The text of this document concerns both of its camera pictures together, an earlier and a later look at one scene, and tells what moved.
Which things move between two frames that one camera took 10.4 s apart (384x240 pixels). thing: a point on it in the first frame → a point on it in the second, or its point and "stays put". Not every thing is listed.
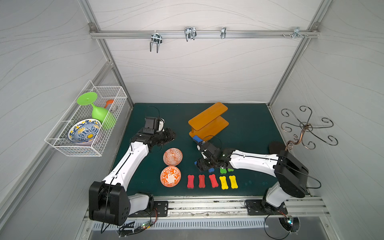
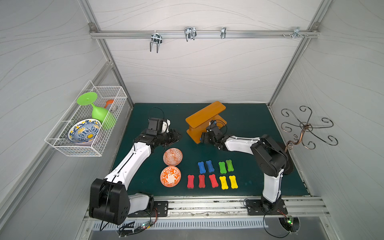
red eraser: (213, 181) stays put
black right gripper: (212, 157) → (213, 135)
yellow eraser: (224, 184) stays put
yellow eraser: (233, 182) stays put
